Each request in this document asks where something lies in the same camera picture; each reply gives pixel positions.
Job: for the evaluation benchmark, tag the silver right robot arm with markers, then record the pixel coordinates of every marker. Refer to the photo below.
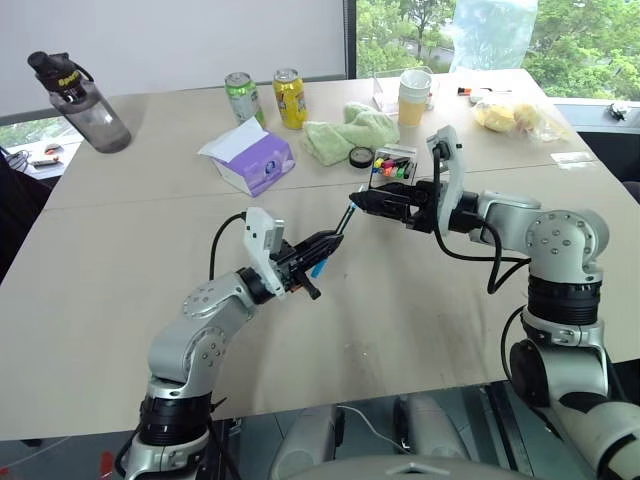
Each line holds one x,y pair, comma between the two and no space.
565,235

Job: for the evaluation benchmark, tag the plastic bag of yellow fruit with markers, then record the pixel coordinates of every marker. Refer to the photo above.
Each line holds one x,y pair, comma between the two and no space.
495,117

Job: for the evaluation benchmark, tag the clear pen holder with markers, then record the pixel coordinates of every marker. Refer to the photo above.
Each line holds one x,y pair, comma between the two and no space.
400,151

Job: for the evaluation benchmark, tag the large clear plastic bag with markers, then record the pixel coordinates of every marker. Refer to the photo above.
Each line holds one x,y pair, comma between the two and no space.
490,35

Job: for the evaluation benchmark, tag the purple tissue box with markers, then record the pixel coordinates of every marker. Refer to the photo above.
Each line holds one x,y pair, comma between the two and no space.
260,167

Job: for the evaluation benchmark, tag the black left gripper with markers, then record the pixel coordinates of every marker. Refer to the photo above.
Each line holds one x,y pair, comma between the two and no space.
290,265

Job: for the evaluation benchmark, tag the dark window frame post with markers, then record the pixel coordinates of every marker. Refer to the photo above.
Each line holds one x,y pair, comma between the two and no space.
351,40

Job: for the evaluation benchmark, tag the white tissue sheet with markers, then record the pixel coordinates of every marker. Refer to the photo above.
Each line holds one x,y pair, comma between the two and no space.
235,139

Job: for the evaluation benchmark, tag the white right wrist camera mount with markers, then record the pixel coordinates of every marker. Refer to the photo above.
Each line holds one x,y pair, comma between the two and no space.
450,170

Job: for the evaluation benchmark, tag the small black clip object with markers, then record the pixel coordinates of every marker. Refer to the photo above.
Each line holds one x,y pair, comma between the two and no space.
618,111

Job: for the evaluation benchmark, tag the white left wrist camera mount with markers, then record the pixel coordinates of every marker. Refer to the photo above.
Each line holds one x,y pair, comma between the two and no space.
257,235

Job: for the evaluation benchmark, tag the yellow paper cup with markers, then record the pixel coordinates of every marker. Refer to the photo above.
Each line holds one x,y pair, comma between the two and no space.
410,113

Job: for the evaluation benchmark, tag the light green towel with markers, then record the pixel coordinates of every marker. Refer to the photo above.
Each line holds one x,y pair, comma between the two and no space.
330,142

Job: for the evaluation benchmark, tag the black pen with blue cap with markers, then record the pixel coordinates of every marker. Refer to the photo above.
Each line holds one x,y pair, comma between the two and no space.
318,270

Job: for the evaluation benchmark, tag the yellow drink can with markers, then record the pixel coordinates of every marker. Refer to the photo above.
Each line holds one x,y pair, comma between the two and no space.
290,100

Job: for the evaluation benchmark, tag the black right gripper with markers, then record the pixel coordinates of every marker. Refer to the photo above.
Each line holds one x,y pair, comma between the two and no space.
424,207

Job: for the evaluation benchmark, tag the dark grey water bottle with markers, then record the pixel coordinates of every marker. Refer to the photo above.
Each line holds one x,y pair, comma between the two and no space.
95,120

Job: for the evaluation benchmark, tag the black tape roll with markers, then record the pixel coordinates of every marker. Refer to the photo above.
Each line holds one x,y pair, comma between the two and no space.
360,157

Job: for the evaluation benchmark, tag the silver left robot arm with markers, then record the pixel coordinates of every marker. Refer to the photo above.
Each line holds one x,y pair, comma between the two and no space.
200,345

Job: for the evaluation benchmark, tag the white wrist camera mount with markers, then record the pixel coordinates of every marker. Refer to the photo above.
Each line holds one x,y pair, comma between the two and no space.
450,170
257,235

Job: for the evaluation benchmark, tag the small orange white gadget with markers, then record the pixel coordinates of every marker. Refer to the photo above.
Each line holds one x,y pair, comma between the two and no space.
51,148

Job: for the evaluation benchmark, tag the orange marker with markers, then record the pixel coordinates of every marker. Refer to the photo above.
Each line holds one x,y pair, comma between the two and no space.
464,91

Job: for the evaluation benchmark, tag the white paper cup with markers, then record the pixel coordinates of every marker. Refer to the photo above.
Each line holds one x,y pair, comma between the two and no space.
415,84

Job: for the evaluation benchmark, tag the clear acrylic box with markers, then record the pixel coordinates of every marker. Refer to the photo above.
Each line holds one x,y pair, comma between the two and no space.
382,92

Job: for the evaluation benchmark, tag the grey rounded robot leg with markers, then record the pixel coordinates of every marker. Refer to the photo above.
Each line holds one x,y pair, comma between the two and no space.
310,442
430,430

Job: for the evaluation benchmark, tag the green drink can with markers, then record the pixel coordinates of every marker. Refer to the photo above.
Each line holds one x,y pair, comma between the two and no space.
245,100

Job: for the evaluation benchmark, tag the thin black pen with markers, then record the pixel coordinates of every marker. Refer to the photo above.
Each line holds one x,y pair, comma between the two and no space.
495,91

